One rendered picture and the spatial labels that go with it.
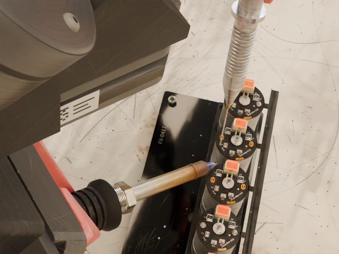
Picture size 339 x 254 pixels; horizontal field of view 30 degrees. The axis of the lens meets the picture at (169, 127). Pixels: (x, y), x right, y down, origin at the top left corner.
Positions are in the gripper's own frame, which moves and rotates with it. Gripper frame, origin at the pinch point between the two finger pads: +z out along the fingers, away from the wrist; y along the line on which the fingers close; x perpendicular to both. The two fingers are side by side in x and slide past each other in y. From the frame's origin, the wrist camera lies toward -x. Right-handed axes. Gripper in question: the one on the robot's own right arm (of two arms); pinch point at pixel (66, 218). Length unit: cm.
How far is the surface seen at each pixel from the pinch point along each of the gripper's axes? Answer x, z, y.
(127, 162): 0.6, 14.3, 5.8
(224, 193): -4.5, 10.1, -1.1
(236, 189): -5.2, 10.5, -1.3
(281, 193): -6.1, 18.1, -1.7
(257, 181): -6.3, 11.1, -1.5
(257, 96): -9.2, 12.5, 3.1
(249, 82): -9.4, 12.0, 3.9
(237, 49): -10.4, 3.0, 2.3
